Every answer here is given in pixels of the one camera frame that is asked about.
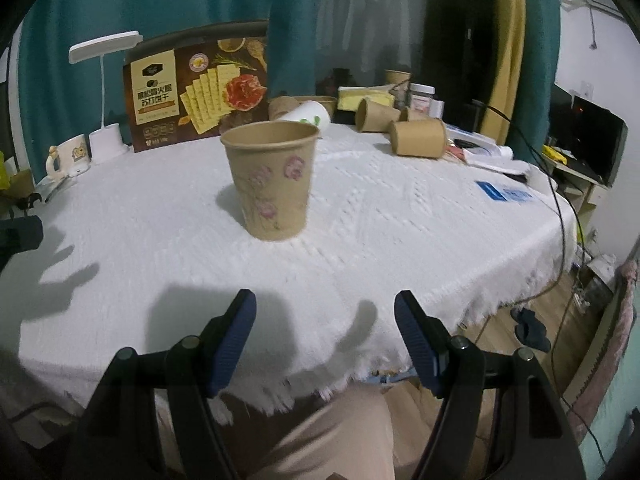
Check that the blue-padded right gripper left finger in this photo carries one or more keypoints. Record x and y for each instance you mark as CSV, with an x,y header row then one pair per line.
x,y
118,433

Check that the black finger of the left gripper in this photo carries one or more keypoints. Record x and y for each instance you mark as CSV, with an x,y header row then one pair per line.
x,y
19,235

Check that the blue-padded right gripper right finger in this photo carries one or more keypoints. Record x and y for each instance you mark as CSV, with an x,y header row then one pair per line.
x,y
530,434

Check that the floral brown paper cup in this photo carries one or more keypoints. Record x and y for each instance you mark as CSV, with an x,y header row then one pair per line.
x,y
271,165

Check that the white paper cup green print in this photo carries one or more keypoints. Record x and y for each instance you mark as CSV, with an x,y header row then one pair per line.
x,y
311,113

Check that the large brown paper cup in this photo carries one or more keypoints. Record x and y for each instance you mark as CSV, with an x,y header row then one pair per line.
x,y
425,138

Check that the brown paper cup lying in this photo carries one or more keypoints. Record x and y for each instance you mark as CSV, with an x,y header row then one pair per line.
x,y
375,117

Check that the upright brown paper cup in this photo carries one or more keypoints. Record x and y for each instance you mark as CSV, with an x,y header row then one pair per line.
x,y
399,86

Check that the white cartoon mug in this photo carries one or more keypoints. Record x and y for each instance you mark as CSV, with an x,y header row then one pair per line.
x,y
68,159

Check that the white knitted tablecloth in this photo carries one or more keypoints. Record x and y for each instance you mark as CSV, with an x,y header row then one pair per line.
x,y
147,248

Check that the white desk lamp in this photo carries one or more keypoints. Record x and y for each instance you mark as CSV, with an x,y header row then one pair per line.
x,y
106,142

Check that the teal curtain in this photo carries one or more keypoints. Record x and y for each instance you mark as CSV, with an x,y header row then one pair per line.
x,y
59,100

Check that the person's beige trouser leg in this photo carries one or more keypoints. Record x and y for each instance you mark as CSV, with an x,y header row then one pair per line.
x,y
363,432

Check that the brown cracker box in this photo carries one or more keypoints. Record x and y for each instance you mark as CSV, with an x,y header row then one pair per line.
x,y
195,88

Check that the blue white card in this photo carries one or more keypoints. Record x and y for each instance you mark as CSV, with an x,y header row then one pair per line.
x,y
505,195

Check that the white desk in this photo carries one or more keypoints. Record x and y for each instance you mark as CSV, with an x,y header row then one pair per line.
x,y
584,193

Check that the white papers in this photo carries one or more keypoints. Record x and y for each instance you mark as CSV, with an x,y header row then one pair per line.
x,y
482,152

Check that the black monitor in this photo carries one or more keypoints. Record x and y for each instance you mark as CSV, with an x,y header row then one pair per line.
x,y
589,137

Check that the yellow tissue pack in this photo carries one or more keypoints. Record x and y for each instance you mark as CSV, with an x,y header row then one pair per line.
x,y
349,98

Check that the clear jar white lid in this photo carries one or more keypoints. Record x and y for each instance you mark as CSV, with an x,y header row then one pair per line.
x,y
421,97

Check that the yellow curtain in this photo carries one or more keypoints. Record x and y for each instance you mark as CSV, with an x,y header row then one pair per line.
x,y
510,25

